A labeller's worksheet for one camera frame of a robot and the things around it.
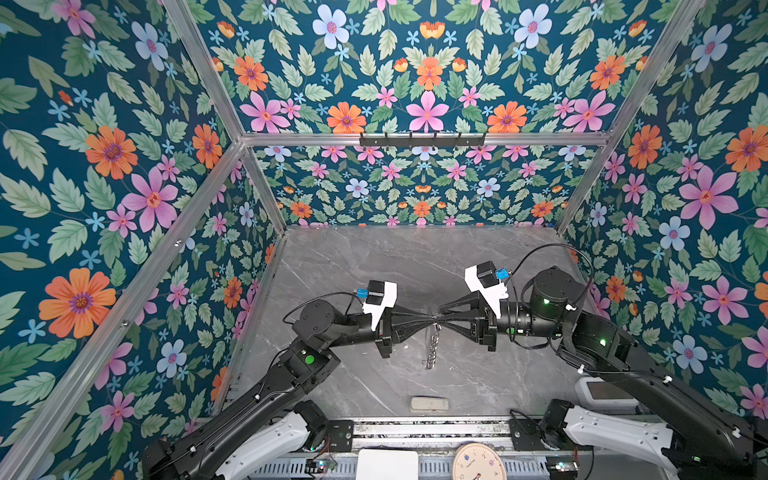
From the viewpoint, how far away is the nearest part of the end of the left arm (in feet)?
1.62

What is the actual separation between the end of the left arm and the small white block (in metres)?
0.32

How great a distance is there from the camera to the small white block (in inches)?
30.2
